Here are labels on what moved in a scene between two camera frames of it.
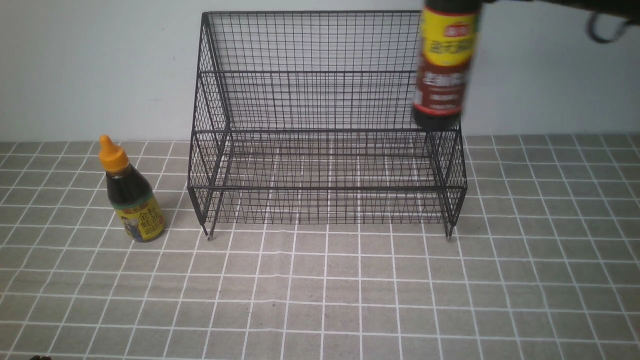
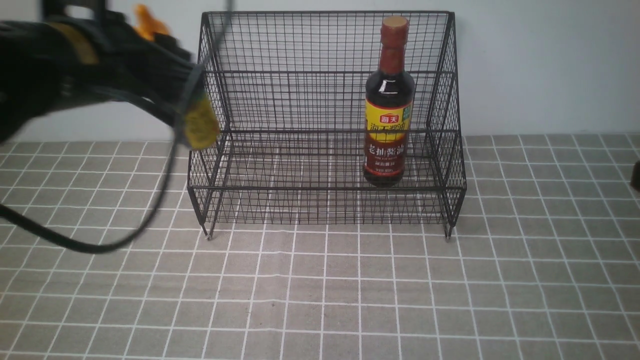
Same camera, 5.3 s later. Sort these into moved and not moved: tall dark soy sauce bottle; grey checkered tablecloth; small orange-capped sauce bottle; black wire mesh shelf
Moved: small orange-capped sauce bottle; tall dark soy sauce bottle
Not moved: black wire mesh shelf; grey checkered tablecloth
